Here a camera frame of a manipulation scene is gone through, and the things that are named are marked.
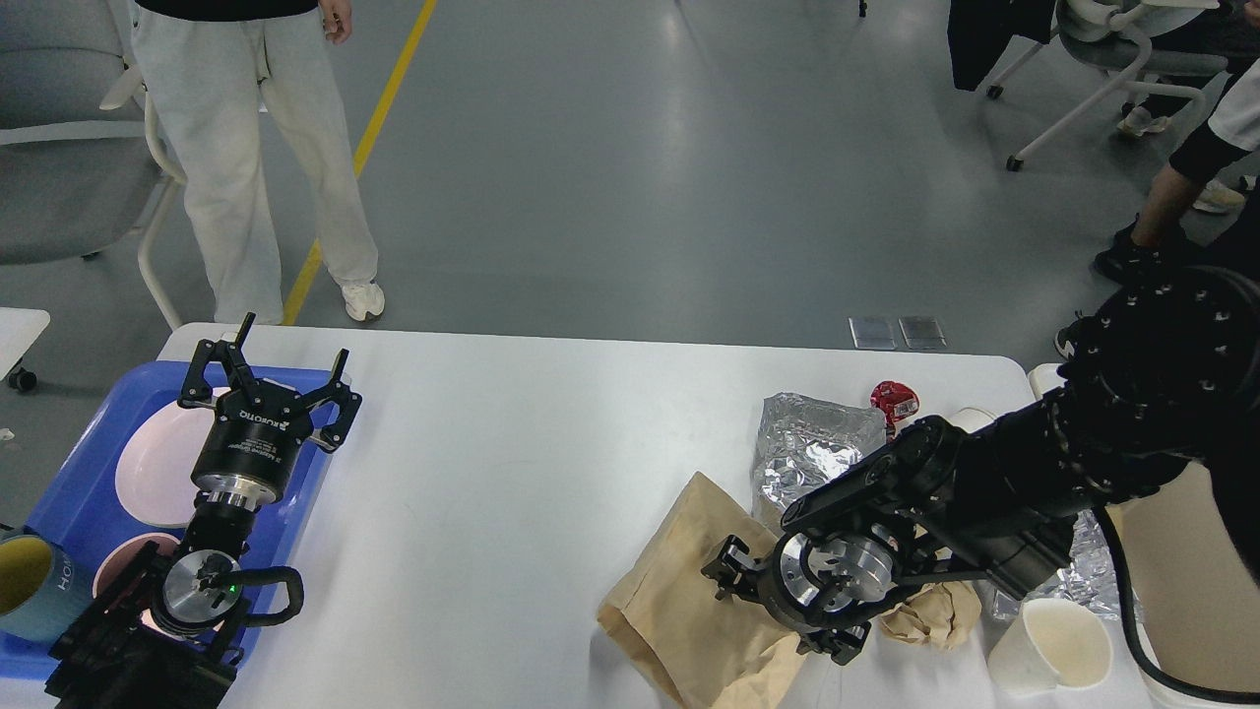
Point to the crumpled brown paper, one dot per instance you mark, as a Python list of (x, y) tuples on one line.
[(941, 616)]

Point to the white plastic bin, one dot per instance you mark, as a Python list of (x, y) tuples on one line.
[(1199, 606)]

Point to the office chair with jacket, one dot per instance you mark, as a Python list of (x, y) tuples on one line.
[(995, 39)]

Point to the blue plastic tray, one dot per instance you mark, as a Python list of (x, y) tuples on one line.
[(81, 513)]

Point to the pink mug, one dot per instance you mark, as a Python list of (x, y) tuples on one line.
[(118, 566)]

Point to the white paper cup lying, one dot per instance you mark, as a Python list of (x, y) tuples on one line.
[(971, 419)]

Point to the seated person black clothes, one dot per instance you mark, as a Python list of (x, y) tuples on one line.
[(1155, 242)]

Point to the white paper cup front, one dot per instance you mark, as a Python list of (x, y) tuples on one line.
[(1052, 644)]

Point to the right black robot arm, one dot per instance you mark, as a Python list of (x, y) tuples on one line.
[(1166, 373)]

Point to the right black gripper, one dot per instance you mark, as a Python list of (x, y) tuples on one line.
[(823, 590)]

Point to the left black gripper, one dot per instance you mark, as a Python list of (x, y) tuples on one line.
[(251, 448)]

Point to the standing person grey trousers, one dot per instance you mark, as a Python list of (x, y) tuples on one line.
[(210, 67)]

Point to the white rolling chair left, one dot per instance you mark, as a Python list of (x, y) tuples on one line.
[(83, 164)]

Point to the crushed red can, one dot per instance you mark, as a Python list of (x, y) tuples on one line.
[(896, 401)]

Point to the brown paper bag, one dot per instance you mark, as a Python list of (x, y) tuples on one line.
[(664, 614)]

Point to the small foil piece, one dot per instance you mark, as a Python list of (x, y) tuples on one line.
[(1088, 580)]

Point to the white side table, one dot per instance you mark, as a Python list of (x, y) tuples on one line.
[(20, 328)]

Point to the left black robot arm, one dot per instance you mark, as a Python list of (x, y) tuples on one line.
[(203, 592)]

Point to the teal mug yellow inside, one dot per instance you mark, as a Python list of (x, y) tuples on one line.
[(44, 589)]

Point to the pink plate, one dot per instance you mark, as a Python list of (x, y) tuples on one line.
[(153, 477)]

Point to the aluminium foil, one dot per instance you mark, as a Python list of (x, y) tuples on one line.
[(804, 443)]

